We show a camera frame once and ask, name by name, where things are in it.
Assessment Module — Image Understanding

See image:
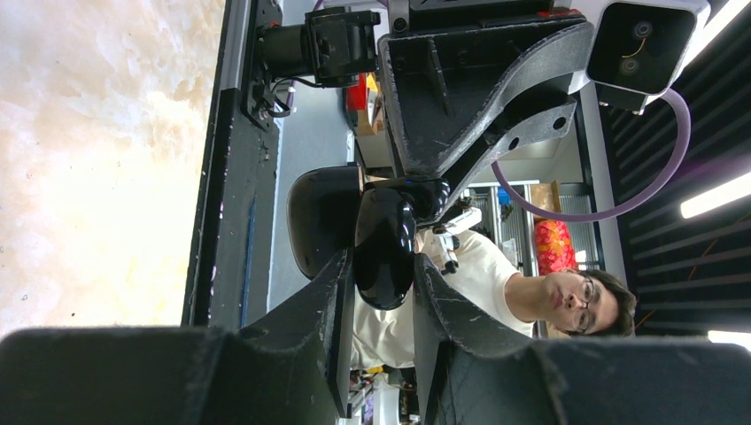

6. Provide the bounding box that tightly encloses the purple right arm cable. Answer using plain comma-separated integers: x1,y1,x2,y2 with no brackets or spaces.
492,88,693,224

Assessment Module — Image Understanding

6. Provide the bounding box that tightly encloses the red patterned bag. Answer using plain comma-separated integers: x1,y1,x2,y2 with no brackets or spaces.
534,220,578,275

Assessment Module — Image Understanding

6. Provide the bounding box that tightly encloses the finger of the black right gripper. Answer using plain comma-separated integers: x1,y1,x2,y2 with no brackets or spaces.
378,14,595,179

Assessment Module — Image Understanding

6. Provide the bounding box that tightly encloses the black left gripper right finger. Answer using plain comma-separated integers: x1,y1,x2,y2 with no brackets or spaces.
414,255,750,424

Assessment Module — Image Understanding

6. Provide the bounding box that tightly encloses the black glossy earbud charging case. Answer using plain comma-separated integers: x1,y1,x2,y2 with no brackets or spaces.
287,166,452,311

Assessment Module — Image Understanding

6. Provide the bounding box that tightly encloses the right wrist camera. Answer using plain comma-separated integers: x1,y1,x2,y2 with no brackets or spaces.
571,1,711,113

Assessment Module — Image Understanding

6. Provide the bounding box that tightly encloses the person in white shirt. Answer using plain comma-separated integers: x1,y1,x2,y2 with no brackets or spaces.
350,230,636,370

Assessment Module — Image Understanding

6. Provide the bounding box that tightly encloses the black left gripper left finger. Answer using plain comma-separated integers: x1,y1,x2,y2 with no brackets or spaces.
1,251,353,424

